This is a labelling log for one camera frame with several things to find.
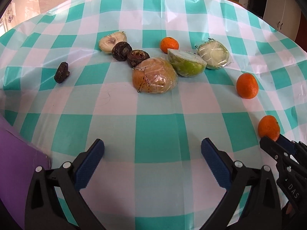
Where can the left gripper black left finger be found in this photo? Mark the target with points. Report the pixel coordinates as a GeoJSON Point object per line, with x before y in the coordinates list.
{"type": "Point", "coordinates": [43, 209]}

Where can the dark dried date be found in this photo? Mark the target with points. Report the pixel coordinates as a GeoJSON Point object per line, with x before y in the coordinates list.
{"type": "Point", "coordinates": [62, 73]}

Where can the dark brown passion fruit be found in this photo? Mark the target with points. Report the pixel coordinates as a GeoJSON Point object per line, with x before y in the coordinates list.
{"type": "Point", "coordinates": [135, 57]}

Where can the white kitchen cabinets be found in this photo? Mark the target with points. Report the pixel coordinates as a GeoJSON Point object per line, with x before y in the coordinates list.
{"type": "Point", "coordinates": [282, 15]}

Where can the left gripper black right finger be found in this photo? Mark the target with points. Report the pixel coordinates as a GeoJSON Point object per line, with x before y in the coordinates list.
{"type": "Point", "coordinates": [262, 209]}

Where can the small orange tangerine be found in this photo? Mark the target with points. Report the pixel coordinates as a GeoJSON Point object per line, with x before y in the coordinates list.
{"type": "Point", "coordinates": [268, 126]}

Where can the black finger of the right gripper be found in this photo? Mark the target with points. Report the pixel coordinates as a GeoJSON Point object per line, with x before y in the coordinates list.
{"type": "Point", "coordinates": [295, 148]}
{"type": "Point", "coordinates": [279, 150]}

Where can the green apple half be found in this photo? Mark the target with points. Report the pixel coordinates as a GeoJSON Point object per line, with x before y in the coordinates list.
{"type": "Point", "coordinates": [214, 53]}

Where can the teal white checkered tablecloth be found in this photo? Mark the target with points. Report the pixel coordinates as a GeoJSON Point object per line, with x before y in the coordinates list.
{"type": "Point", "coordinates": [152, 175]}

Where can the green apple half cut up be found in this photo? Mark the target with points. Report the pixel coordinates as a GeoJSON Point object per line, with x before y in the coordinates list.
{"type": "Point", "coordinates": [186, 64]}

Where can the brown pear half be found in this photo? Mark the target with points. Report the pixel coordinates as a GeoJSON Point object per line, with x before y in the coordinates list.
{"type": "Point", "coordinates": [154, 76]}

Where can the dark round passion fruit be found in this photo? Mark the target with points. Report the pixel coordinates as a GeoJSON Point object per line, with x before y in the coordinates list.
{"type": "Point", "coordinates": [121, 50]}

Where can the pale apple half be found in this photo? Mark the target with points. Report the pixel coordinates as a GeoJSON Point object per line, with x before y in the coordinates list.
{"type": "Point", "coordinates": [107, 43]}

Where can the purple rimmed cardboard box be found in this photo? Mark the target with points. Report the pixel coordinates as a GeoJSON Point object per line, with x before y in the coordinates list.
{"type": "Point", "coordinates": [19, 159]}

